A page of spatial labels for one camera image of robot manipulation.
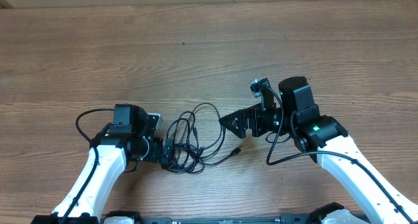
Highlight black usb cable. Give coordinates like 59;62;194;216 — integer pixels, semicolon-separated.
165;102;244;174

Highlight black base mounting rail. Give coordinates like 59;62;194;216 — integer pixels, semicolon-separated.
101;202;370;224

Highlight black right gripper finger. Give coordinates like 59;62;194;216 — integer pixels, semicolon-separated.
219;119;249;139
220;107;253;121

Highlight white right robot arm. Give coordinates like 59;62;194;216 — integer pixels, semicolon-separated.
219;76;417;223

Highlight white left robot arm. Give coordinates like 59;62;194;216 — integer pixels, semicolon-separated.
32;104;174;223

